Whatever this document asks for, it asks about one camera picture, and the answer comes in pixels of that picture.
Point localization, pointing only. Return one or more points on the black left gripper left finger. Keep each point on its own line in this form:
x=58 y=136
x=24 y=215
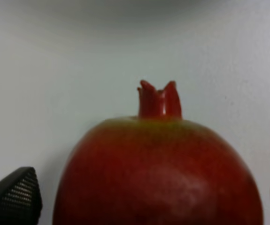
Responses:
x=20 y=198

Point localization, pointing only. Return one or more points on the red pomegranate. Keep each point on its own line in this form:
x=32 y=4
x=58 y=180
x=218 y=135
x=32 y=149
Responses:
x=156 y=169

